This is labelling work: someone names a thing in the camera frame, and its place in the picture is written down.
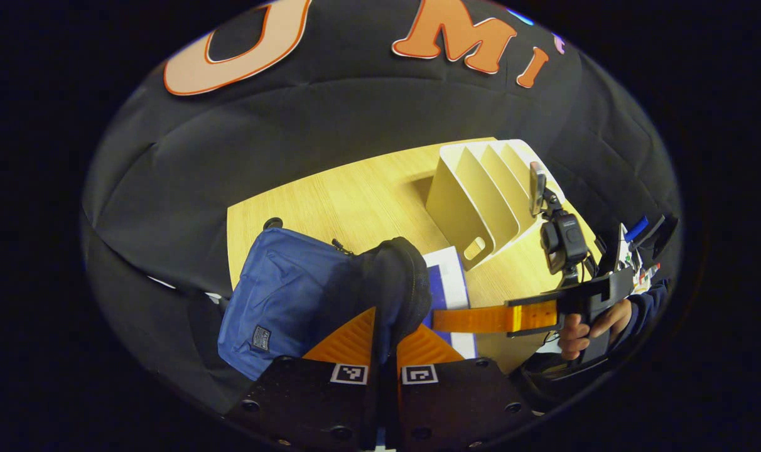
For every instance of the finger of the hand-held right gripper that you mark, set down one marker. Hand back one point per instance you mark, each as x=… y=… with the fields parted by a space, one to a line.
x=481 y=319

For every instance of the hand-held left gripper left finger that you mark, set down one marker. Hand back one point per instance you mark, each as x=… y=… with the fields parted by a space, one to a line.
x=305 y=402

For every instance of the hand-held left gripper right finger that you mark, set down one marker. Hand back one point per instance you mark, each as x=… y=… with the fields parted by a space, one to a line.
x=462 y=402

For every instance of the white and blue book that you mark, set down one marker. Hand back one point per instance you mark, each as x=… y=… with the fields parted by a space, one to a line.
x=453 y=282

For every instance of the blue schoolbag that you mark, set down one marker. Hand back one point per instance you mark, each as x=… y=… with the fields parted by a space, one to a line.
x=286 y=295

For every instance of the white bookshelf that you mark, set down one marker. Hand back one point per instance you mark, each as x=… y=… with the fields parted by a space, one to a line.
x=462 y=201

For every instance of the black table grommet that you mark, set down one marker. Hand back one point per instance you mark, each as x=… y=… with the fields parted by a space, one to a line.
x=272 y=223

